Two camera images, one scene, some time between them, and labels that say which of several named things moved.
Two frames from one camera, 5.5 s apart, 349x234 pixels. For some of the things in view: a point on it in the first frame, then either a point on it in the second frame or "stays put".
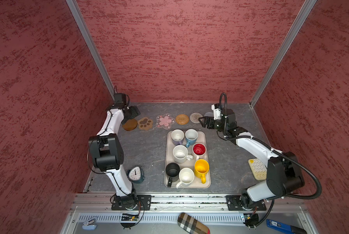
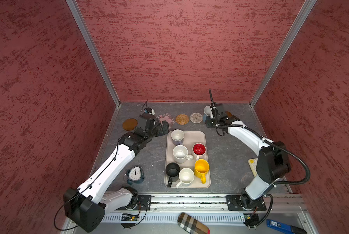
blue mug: (191, 136) → (207, 111)
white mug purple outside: (177, 136) stays put
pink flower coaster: (164, 121) stays put
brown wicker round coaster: (182, 119) stays put
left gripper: (135, 111) → (160, 131)
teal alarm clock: (135, 174) stays put
